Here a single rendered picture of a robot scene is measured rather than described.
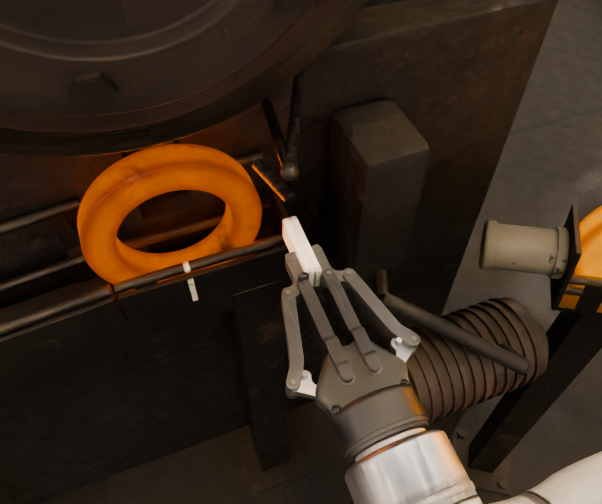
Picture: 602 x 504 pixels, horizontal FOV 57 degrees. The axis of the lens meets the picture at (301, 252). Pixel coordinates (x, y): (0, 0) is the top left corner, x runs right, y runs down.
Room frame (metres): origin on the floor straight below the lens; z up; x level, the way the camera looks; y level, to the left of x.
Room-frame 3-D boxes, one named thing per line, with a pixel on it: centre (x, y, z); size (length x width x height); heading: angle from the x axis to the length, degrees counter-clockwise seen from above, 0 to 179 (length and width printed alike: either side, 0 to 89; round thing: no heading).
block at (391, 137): (0.47, -0.08, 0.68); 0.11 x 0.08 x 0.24; 21
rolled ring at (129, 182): (0.38, 0.13, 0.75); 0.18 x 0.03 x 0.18; 112
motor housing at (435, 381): (0.37, -0.23, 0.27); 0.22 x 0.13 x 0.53; 111
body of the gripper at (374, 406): (0.20, -0.06, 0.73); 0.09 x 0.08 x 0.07; 21
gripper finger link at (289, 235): (0.34, 0.00, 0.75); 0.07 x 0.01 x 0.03; 21
